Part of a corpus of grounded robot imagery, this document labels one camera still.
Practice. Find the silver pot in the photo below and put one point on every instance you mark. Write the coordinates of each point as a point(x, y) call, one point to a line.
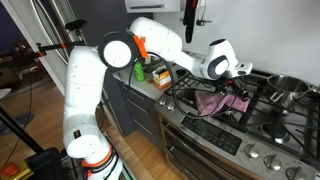
point(286, 91)

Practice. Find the red emergency stop button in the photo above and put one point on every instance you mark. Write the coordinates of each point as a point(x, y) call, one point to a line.
point(9, 169)

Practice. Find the garlic bulbs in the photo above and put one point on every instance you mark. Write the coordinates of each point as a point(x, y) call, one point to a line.
point(150, 60)

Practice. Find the orange green carton box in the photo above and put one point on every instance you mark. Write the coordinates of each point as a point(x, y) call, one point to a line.
point(161, 78)

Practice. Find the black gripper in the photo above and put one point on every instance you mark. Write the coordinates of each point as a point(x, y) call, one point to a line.
point(235, 87)

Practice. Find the stainless steel gas stove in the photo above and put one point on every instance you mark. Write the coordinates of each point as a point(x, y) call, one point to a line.
point(267, 141)

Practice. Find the green plastic bottle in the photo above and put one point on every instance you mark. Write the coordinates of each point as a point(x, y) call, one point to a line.
point(139, 75)

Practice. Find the black camera tripod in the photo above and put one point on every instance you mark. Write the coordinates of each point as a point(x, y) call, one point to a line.
point(71, 26)

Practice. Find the purple cloth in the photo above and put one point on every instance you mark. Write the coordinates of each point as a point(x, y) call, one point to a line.
point(213, 103)

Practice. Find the black oven mitt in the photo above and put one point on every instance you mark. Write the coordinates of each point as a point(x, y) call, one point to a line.
point(189, 19)

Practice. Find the hanging metal ladle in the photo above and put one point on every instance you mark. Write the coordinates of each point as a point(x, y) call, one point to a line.
point(201, 19)

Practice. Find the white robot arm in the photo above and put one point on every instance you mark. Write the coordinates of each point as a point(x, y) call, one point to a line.
point(86, 69)

